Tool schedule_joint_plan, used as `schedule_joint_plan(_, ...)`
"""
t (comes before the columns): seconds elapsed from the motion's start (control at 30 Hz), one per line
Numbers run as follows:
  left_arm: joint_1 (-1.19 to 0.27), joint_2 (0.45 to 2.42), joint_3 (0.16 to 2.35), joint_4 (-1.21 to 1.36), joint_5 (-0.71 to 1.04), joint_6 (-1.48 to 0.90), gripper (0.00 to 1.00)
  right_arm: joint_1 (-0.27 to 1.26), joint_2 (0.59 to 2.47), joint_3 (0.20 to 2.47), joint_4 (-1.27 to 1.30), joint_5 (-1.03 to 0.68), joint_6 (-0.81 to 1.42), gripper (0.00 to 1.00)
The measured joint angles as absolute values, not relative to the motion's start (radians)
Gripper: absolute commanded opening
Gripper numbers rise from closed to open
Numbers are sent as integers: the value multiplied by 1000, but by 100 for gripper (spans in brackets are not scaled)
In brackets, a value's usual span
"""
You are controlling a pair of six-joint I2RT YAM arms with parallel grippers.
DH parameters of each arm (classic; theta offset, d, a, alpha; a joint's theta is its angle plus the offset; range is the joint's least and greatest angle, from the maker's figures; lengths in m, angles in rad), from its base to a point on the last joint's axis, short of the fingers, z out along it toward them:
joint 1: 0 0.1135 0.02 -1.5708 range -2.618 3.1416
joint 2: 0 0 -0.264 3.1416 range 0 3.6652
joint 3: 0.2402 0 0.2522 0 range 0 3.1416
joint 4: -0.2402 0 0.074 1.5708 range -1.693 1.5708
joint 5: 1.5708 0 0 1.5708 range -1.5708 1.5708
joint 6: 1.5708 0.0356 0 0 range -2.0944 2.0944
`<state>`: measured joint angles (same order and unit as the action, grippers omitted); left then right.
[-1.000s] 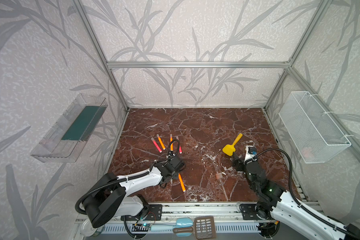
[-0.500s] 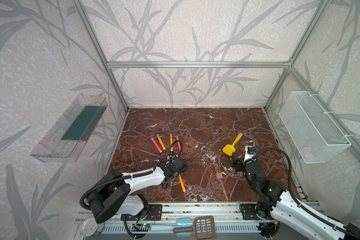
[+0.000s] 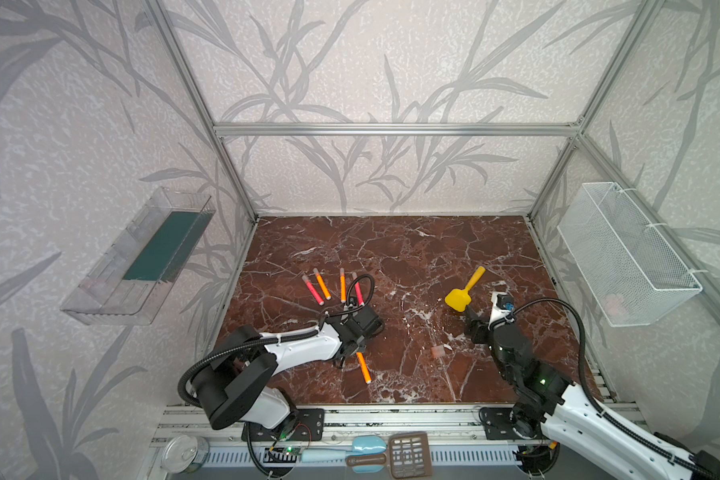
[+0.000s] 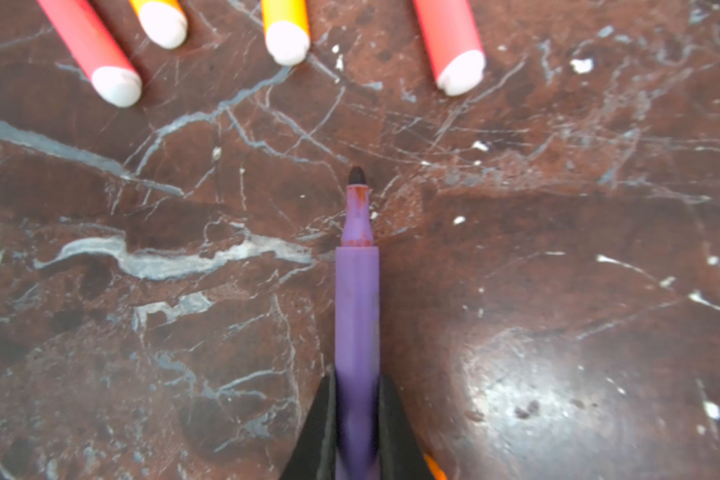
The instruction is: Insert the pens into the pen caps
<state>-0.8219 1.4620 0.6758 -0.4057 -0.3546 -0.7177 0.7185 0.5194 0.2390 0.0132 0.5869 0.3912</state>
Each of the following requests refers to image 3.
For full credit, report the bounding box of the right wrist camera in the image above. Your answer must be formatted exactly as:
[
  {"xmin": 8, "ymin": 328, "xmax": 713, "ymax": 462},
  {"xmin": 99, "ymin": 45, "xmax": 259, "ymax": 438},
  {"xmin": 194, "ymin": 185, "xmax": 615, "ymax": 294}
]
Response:
[{"xmin": 489, "ymin": 291, "xmax": 514, "ymax": 324}]

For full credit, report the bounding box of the brown slotted spatula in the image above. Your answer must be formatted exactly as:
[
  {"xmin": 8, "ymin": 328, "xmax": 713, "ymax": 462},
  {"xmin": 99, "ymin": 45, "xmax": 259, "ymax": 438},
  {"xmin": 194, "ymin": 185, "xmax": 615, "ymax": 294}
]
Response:
[{"xmin": 388, "ymin": 432, "xmax": 433, "ymax": 479}]

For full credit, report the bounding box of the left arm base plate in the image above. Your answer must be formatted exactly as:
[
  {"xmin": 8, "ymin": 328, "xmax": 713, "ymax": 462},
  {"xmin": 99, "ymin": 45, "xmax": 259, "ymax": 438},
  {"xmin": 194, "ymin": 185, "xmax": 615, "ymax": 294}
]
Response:
[{"xmin": 242, "ymin": 408, "xmax": 326, "ymax": 443}]

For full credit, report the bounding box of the orange pen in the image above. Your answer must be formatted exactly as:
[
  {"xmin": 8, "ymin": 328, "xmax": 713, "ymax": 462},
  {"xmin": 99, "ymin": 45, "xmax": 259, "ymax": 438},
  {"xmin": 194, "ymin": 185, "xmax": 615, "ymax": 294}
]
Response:
[
  {"xmin": 313, "ymin": 268, "xmax": 332, "ymax": 300},
  {"xmin": 339, "ymin": 267, "xmax": 347, "ymax": 304},
  {"xmin": 356, "ymin": 352, "xmax": 372, "ymax": 385}
]

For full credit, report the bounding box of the orange pen front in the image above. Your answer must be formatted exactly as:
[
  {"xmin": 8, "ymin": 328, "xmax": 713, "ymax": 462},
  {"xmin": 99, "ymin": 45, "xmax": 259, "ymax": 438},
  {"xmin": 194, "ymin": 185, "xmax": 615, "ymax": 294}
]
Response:
[{"xmin": 356, "ymin": 352, "xmax": 372, "ymax": 385}]

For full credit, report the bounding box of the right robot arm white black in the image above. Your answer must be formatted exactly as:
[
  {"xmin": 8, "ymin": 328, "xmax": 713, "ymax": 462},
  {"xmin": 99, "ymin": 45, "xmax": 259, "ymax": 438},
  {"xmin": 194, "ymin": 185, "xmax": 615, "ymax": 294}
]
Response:
[{"xmin": 464, "ymin": 307, "xmax": 720, "ymax": 479}]

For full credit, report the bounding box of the metal tin can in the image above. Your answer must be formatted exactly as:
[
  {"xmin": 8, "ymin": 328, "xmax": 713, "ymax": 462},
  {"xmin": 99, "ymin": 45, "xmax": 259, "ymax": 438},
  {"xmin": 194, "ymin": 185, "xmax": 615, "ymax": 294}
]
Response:
[{"xmin": 160, "ymin": 435, "xmax": 210, "ymax": 474}]

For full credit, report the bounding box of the green circuit board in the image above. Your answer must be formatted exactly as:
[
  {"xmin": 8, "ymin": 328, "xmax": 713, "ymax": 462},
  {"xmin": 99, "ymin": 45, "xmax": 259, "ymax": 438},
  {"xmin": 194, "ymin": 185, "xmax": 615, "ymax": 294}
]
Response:
[{"xmin": 262, "ymin": 446, "xmax": 301, "ymax": 467}]

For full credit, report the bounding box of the red capped pen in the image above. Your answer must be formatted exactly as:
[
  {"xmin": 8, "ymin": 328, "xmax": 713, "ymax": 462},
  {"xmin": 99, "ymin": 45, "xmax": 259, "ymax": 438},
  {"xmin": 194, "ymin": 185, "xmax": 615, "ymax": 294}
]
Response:
[{"xmin": 352, "ymin": 272, "xmax": 365, "ymax": 306}]

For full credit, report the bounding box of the light blue brush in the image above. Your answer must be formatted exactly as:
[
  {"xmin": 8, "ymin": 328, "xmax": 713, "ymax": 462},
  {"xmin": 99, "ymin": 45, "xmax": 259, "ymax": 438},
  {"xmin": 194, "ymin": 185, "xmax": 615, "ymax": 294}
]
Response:
[{"xmin": 300, "ymin": 435, "xmax": 388, "ymax": 474}]

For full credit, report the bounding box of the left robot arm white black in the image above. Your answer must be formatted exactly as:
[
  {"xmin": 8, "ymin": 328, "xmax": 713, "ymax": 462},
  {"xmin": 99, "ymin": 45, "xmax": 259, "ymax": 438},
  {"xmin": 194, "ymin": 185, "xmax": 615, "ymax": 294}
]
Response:
[{"xmin": 177, "ymin": 305, "xmax": 384, "ymax": 438}]

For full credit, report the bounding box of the clear pen cap pair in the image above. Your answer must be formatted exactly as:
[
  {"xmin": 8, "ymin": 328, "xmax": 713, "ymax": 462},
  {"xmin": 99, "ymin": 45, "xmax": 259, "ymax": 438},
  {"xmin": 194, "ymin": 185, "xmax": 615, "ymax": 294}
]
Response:
[{"xmin": 431, "ymin": 345, "xmax": 446, "ymax": 359}]

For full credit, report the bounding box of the yellow toy spatula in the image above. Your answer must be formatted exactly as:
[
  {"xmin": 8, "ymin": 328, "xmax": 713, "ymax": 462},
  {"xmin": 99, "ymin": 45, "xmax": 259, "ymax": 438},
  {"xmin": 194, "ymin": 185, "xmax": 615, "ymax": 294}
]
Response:
[{"xmin": 444, "ymin": 266, "xmax": 486, "ymax": 313}]

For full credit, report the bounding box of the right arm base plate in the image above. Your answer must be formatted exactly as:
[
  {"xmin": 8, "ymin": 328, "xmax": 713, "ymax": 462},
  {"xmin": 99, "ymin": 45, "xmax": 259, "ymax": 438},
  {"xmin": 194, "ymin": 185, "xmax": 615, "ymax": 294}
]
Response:
[{"xmin": 478, "ymin": 406, "xmax": 540, "ymax": 440}]

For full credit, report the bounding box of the clear plastic wall tray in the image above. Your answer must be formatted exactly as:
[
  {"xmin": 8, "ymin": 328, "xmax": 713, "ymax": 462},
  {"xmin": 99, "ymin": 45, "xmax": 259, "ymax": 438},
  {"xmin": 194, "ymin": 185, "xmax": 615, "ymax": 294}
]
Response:
[{"xmin": 61, "ymin": 187, "xmax": 216, "ymax": 326}]

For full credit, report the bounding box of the white wire mesh basket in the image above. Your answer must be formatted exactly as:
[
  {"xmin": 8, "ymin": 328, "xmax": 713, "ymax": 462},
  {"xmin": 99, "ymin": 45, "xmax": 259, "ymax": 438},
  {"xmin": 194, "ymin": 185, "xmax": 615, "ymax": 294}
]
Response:
[{"xmin": 558, "ymin": 182, "xmax": 703, "ymax": 328}]

